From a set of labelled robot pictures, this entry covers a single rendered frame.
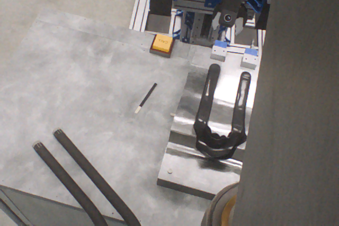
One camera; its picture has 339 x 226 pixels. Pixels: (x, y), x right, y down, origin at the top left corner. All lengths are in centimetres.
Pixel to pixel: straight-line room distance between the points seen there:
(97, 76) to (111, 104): 13
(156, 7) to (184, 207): 85
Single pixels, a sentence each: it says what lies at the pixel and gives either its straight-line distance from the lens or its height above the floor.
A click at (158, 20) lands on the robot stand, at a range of 237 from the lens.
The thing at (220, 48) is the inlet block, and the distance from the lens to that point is 136.
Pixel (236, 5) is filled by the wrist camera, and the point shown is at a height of 116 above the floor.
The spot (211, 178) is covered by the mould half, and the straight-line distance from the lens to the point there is 118.
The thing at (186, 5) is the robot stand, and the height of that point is 72.
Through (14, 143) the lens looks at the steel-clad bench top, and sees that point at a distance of 132.
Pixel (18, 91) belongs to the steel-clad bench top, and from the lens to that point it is 141.
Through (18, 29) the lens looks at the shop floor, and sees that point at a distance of 269.
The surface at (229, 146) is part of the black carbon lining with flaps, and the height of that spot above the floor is 88.
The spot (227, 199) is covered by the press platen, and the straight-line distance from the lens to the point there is 43.
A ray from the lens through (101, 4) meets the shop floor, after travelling 276.
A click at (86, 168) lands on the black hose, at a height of 87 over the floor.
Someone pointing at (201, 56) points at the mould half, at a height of 89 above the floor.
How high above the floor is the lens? 195
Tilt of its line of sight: 58 degrees down
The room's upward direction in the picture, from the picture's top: 9 degrees clockwise
